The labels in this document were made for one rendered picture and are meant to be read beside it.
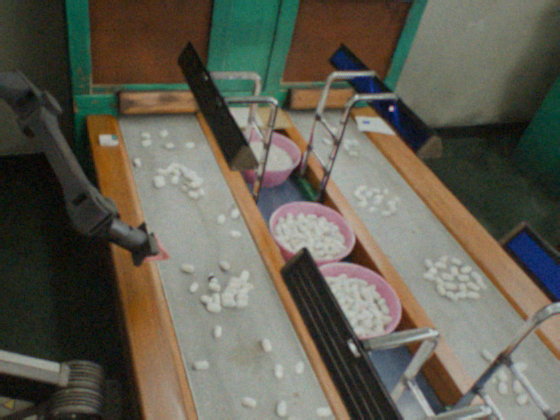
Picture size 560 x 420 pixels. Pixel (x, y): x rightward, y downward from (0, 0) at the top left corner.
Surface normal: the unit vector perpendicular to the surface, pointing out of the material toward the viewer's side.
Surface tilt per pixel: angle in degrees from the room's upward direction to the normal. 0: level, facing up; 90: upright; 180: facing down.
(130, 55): 90
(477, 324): 0
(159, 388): 0
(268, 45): 90
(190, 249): 0
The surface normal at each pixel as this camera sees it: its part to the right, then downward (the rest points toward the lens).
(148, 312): 0.14, -0.72
